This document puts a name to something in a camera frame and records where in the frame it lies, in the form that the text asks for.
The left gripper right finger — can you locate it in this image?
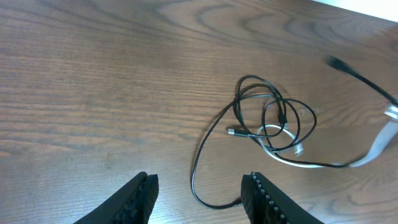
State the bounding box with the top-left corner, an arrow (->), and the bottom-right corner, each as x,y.
241,172 -> 323,224

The white USB cable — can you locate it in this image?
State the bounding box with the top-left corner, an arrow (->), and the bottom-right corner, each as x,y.
256,104 -> 398,169

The black USB cable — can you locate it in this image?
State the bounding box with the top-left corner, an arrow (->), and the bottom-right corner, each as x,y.
227,74 -> 398,169

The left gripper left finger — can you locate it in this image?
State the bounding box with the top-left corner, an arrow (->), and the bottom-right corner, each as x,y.
75,172 -> 159,224

